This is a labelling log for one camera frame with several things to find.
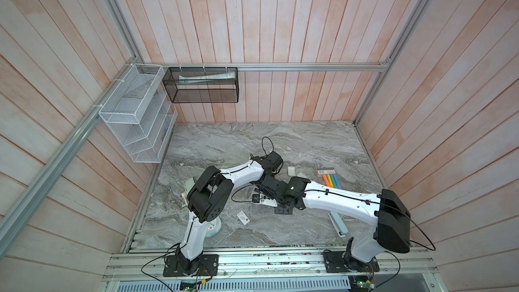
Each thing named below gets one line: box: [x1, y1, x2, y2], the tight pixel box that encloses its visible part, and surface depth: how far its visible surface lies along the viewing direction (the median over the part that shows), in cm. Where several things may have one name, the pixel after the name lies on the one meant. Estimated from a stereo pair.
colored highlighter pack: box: [316, 167, 342, 190], surface depth 99 cm
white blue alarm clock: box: [205, 216, 222, 238], surface depth 81 cm
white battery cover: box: [287, 166, 296, 177], surface depth 101 cm
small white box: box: [236, 210, 251, 226], surface depth 85 cm
